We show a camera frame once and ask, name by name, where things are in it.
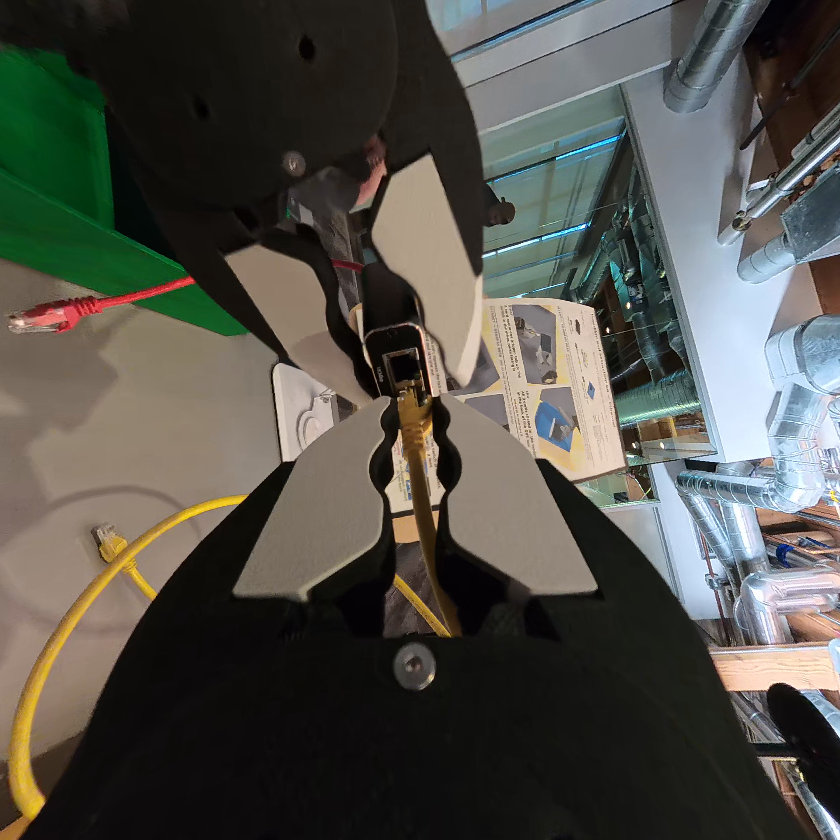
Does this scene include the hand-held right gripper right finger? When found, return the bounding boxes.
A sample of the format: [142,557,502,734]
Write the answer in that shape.
[433,392,599,599]

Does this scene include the white document stand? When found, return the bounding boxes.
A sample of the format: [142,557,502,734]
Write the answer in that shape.
[271,362,361,462]

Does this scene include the yellow ethernet cable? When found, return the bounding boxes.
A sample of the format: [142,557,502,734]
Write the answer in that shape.
[7,377,463,824]

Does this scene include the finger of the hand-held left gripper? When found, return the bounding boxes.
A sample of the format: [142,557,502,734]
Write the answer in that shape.
[223,223,375,406]
[367,153,487,389]

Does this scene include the black floor lamp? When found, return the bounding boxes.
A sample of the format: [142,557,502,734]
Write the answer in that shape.
[748,682,840,840]

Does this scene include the green plastic bin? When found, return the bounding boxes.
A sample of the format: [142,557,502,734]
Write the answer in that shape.
[0,46,250,337]

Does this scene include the printed instruction sheet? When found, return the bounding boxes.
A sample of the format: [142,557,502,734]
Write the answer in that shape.
[384,297,629,522]

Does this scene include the person's left hand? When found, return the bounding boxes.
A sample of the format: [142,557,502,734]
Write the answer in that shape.
[354,134,389,206]

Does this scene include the red ethernet cable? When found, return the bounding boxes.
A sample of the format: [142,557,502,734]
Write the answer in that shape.
[8,258,364,336]

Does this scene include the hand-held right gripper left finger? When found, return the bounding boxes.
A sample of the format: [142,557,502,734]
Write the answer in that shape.
[231,395,398,603]

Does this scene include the metal ceiling pipe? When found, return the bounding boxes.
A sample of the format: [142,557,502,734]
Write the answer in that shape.
[718,105,840,247]

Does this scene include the wooden support beam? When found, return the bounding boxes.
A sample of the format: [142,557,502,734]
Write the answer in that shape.
[709,643,840,693]

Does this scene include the ribbed grey duct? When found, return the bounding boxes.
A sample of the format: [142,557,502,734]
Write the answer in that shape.
[617,367,706,427]

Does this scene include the silver ventilation duct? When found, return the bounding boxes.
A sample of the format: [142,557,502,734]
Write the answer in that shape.
[676,315,840,647]
[663,0,772,114]

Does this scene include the rectangular metal duct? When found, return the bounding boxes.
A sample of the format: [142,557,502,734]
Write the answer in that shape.
[735,177,840,284]

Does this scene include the black ethernet switch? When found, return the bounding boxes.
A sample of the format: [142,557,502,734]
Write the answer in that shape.
[360,259,437,400]

